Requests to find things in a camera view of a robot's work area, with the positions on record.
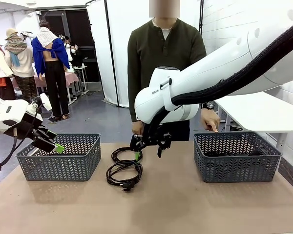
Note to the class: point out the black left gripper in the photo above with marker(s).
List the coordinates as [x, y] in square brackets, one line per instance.
[29, 126]

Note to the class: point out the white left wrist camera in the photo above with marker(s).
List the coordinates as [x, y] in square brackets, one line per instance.
[46, 102]

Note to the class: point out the white backdrop screen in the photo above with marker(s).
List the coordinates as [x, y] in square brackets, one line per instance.
[119, 36]

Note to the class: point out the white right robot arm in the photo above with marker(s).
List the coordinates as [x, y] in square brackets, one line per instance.
[210, 70]

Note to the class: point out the mannequin with patterned scarf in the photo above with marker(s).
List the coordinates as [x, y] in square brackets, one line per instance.
[22, 61]

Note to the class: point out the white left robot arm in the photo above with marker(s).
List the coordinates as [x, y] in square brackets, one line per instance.
[0, 112]

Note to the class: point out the small white desk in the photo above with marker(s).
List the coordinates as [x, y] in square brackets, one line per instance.
[81, 68]

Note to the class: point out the short black backdrop pole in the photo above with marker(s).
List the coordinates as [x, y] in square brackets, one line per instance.
[201, 14]

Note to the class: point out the person in dark green shirt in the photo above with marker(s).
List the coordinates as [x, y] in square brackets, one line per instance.
[166, 56]

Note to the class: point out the seated person with mask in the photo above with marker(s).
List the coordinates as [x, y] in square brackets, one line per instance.
[76, 57]

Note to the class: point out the person's right hand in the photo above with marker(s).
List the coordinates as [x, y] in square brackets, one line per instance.
[136, 127]

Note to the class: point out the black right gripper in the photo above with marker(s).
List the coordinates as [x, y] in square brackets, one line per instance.
[152, 139]

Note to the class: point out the table with pink cloth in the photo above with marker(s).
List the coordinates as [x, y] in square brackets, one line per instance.
[72, 78]

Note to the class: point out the grey plastic lattice basket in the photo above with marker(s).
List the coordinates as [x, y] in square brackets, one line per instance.
[234, 170]
[63, 168]

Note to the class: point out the person's left hand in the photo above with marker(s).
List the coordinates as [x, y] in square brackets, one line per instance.
[210, 118]

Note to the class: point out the person's right forearm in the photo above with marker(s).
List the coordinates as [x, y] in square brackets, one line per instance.
[132, 102]

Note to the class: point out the mannequin with blue jacket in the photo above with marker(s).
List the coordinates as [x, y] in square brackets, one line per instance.
[51, 80]

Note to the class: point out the long black backdrop pole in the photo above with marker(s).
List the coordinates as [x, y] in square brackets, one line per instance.
[111, 48]

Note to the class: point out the black braided right arm sleeve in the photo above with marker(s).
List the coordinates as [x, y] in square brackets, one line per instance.
[234, 85]

